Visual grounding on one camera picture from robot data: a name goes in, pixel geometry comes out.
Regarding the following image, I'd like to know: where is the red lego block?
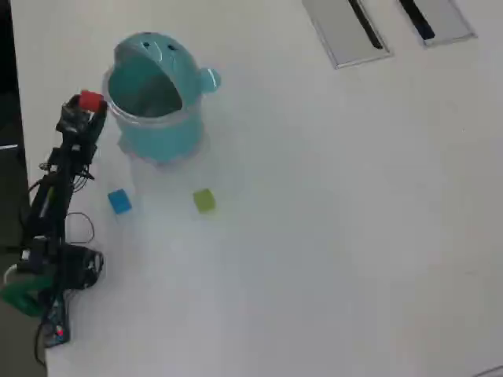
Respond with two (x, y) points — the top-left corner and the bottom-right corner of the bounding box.
(79, 90), (106, 112)

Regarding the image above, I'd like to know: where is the green lego block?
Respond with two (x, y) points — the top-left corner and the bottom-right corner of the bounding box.
(192, 188), (217, 214)

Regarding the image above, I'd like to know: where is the silver cable grommet plate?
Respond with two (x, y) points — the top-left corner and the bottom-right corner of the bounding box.
(398, 0), (479, 48)
(301, 0), (394, 70)

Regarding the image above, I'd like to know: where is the blue circuit board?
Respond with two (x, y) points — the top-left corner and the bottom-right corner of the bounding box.
(41, 294), (72, 349)

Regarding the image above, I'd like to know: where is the teal whale-shaped bin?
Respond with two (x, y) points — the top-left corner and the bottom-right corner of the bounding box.
(101, 31), (223, 174)

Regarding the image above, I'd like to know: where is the green table clamp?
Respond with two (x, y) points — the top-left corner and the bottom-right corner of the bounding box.
(0, 273), (52, 317)

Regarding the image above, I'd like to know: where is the blue lego block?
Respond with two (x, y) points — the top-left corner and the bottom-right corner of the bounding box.
(107, 188), (134, 215)

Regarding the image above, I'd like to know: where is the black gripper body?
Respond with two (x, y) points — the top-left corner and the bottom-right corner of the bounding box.
(62, 115), (105, 167)

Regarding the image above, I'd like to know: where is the black cable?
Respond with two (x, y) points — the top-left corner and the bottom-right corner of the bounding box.
(64, 211), (96, 244)

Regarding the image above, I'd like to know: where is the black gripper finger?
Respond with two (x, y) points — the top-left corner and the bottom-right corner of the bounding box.
(62, 93), (84, 113)
(93, 100), (108, 129)

